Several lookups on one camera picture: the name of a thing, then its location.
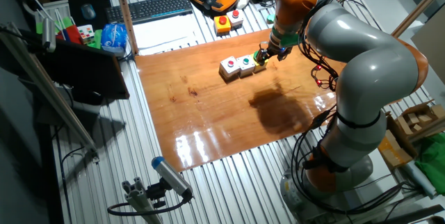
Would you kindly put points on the beige cardboard panel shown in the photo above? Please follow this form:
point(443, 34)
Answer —
point(431, 50)

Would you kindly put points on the small round cap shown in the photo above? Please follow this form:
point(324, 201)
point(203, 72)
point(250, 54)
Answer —
point(271, 18)

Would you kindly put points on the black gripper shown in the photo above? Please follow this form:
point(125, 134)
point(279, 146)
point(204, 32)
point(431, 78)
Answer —
point(280, 53)

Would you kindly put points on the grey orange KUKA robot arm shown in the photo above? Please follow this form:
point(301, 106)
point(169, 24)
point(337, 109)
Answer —
point(365, 60)

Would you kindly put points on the yellow box large green button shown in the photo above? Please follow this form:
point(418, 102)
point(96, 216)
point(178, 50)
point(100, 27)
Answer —
point(259, 67)

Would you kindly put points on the silver camera with blue end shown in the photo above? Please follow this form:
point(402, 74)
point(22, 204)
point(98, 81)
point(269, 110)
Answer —
point(172, 177)

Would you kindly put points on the white rounded object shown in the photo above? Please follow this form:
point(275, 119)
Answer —
point(243, 0)

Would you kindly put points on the wooden frame pole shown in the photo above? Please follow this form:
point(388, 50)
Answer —
point(124, 12)

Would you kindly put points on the cardboard box with wooden blocks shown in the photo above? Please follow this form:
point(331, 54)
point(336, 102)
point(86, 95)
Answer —
point(417, 118)

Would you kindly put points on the white box red mushroom button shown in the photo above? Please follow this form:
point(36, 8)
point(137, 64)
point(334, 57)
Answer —
point(235, 18)

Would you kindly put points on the aluminium profile camera mount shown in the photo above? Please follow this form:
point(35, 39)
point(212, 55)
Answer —
point(139, 199)

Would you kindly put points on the grey box small red button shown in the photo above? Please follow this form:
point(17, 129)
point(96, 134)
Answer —
point(229, 67)

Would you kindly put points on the slanted aluminium bar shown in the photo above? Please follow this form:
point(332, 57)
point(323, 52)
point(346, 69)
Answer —
point(69, 117)

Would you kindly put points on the grey box small green button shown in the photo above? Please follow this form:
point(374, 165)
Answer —
point(246, 64)

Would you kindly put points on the cardboard box with yellow tape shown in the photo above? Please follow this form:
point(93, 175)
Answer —
point(393, 151)

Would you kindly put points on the black mouse pad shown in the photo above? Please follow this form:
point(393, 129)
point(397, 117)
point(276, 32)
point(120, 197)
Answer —
point(78, 18)

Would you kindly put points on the Rubik's cube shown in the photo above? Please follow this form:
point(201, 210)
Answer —
point(86, 33)

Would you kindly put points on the green wrist adapter plate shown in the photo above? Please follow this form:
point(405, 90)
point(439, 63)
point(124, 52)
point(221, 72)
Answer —
point(285, 39)

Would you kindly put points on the red pouch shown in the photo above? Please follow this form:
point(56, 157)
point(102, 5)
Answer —
point(73, 34)

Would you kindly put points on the black computer keyboard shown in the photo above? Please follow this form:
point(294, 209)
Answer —
point(149, 7)

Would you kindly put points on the blue plastic bag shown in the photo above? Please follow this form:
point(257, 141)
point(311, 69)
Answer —
point(114, 37)

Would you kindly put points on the white paper sheets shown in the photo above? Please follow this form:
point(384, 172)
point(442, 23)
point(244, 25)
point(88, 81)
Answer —
point(163, 32)

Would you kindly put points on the white rolled tube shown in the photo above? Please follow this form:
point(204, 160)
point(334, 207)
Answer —
point(419, 178)

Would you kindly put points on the black flat monitor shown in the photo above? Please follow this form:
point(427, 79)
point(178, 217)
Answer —
point(87, 71)

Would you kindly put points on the yellow box red mushroom button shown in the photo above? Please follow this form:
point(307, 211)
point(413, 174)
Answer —
point(222, 25)

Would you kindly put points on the glossy wooden board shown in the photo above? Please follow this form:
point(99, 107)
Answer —
point(208, 112)

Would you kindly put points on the green cloth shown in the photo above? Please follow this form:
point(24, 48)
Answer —
point(432, 165)

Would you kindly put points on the silver bar camera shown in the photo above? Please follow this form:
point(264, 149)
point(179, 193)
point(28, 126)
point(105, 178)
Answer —
point(48, 34)

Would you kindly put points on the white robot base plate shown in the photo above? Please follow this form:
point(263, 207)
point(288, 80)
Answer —
point(386, 182)

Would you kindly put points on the dark computer mouse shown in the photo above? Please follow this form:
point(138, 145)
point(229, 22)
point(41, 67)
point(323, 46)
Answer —
point(88, 11)

